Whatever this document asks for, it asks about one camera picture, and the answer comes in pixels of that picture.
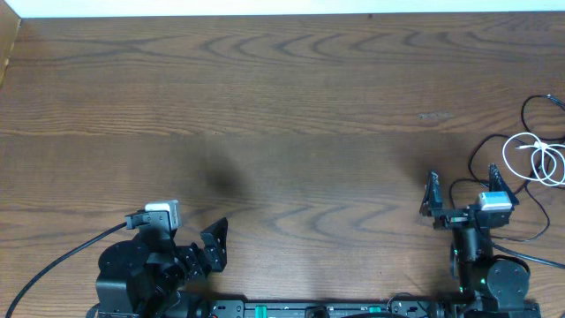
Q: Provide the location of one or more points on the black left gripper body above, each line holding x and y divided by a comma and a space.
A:
194, 261

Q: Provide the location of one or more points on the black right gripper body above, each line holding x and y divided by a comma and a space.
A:
459, 215

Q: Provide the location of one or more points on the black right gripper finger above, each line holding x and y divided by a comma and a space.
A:
496, 183
432, 202

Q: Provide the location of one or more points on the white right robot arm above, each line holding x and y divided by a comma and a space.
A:
490, 285

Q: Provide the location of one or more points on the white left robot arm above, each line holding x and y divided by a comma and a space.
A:
151, 276

